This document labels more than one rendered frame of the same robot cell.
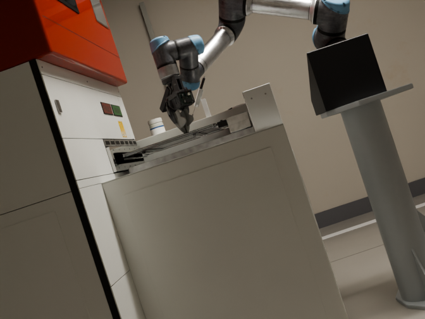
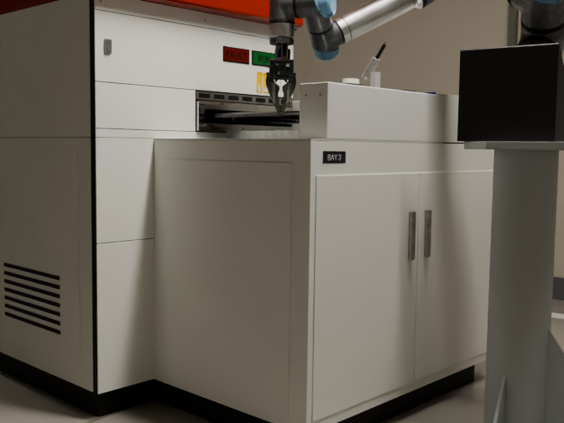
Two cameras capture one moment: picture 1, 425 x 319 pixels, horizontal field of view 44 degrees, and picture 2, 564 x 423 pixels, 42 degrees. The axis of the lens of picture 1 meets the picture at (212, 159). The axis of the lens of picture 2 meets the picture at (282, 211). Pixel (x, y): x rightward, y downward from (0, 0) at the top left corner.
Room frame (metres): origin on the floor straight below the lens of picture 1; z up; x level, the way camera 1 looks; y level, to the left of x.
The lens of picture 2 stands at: (0.21, -1.24, 0.80)
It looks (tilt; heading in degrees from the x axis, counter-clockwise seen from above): 5 degrees down; 36
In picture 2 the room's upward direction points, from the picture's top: 1 degrees clockwise
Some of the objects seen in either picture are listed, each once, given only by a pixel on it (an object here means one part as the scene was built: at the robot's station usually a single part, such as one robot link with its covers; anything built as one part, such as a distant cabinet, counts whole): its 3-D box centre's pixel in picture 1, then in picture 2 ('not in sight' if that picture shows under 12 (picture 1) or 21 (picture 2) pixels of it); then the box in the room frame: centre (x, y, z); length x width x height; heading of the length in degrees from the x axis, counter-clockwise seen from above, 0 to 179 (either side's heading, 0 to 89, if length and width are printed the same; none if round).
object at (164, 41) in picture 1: (163, 52); (283, 5); (1.94, 0.05, 1.21); 0.09 x 0.08 x 0.11; 106
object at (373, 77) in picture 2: (200, 104); (371, 77); (2.34, -0.03, 1.03); 0.06 x 0.04 x 0.13; 83
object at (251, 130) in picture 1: (191, 151); (284, 135); (1.98, 0.07, 0.84); 0.50 x 0.02 x 0.03; 83
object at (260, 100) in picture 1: (264, 112); (377, 115); (2.00, -0.24, 0.89); 0.55 x 0.09 x 0.14; 173
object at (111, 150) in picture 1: (127, 157); (247, 118); (2.12, 0.32, 0.89); 0.44 x 0.02 x 0.10; 173
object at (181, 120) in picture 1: (181, 121); (275, 96); (1.93, 0.06, 0.95); 0.06 x 0.03 x 0.09; 37
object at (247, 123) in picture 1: (242, 127); not in sight; (2.09, -0.15, 0.87); 0.36 x 0.08 x 0.03; 173
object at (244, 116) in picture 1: (237, 118); not in sight; (1.94, -0.14, 0.89); 0.08 x 0.03 x 0.03; 83
